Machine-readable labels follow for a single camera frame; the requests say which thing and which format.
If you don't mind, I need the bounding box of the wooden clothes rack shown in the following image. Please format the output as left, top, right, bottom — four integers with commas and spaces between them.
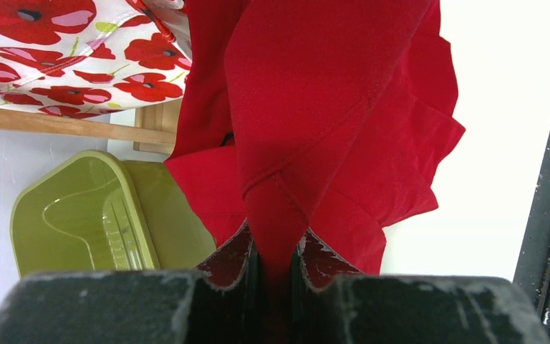
0, 100, 182, 155

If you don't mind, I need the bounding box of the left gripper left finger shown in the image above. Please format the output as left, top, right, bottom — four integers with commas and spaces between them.
194, 222, 259, 343

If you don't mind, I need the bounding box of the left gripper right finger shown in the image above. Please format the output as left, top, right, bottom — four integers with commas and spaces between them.
291, 230, 362, 343

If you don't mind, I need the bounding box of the red poppy print garment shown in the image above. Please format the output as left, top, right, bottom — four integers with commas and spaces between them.
0, 0, 192, 118

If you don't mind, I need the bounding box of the red skirt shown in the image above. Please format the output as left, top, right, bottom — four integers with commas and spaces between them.
163, 0, 467, 286

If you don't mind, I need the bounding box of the green plastic basket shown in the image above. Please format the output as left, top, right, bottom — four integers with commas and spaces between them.
10, 150, 216, 276

